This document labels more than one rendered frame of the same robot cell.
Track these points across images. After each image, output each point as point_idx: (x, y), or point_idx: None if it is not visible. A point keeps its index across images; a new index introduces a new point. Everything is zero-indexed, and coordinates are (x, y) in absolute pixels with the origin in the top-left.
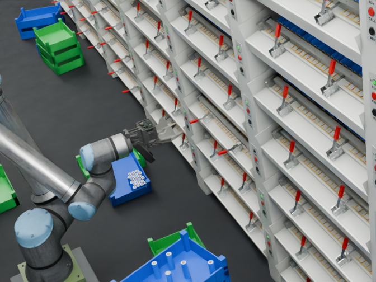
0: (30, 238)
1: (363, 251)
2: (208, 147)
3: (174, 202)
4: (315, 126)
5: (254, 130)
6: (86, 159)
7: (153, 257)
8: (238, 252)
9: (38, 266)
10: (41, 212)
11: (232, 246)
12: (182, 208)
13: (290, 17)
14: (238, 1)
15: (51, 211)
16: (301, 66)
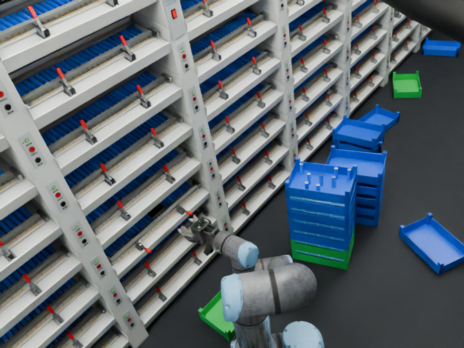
0: (318, 330)
1: (277, 102)
2: (137, 286)
3: None
4: (237, 81)
5: (208, 145)
6: (255, 246)
7: (234, 337)
8: (210, 280)
9: None
10: (287, 335)
11: (206, 286)
12: (169, 346)
13: (232, 12)
14: (190, 50)
15: (277, 336)
16: (230, 47)
